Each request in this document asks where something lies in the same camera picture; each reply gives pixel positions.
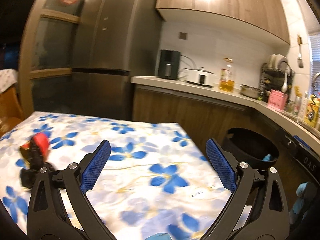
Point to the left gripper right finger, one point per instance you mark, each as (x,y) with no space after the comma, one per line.
(257,207)

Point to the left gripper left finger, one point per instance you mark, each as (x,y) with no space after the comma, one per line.
(47,217)

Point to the red cylindrical can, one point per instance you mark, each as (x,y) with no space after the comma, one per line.
(35,152)

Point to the black trash bin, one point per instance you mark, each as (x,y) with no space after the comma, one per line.
(250,147)

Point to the floral white blue tablecloth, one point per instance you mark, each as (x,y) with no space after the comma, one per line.
(155,181)

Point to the wooden base cabinet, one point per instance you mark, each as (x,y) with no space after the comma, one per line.
(203,118)

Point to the wooden chair with cover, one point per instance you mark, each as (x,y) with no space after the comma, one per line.
(11,112)

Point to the yellow packaged bottle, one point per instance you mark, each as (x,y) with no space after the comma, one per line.
(312,110)

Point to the pink utensil holder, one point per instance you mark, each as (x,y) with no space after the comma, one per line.
(277,100)

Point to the steel pot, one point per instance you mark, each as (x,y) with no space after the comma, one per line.
(249,91)

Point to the white ladle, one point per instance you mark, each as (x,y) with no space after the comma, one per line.
(285,84)

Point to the cooking oil bottle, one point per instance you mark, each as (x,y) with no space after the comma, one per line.
(227,76)

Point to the black dish rack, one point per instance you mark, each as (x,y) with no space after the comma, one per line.
(273,73)

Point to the white rice cooker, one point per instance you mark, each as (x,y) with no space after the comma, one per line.
(200,77)

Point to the wooden glass door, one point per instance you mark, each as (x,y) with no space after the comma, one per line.
(45,60)

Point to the black air fryer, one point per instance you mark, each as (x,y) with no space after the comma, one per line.
(169,64)

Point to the hanging spatula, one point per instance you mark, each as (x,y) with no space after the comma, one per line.
(299,59)

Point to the dark grey refrigerator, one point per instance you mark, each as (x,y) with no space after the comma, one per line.
(115,41)

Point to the wall socket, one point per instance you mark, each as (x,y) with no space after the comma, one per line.
(183,36)

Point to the wooden wall cabinet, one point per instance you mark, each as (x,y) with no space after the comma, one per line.
(262,20)

